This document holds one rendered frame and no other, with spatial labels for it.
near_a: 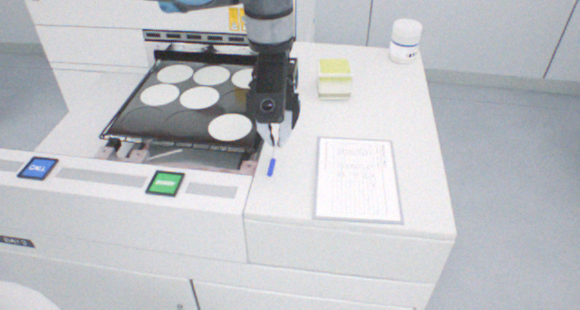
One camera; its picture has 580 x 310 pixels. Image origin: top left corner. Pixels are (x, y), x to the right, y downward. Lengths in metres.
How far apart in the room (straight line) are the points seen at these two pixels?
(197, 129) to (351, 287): 0.48
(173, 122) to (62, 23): 0.58
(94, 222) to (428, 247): 0.60
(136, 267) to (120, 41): 0.71
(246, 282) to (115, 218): 0.28
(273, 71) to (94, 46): 0.87
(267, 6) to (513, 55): 2.54
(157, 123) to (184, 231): 0.33
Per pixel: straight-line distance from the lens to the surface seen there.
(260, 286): 0.87
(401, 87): 1.02
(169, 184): 0.77
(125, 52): 1.38
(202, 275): 0.89
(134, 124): 1.04
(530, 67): 3.12
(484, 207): 2.19
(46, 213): 0.91
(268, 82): 0.65
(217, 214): 0.71
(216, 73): 1.18
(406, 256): 0.75
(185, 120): 1.02
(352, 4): 2.73
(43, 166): 0.90
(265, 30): 0.63
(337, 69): 0.92
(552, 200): 2.38
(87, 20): 1.39
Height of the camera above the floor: 1.49
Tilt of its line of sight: 40 degrees down
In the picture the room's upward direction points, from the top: straight up
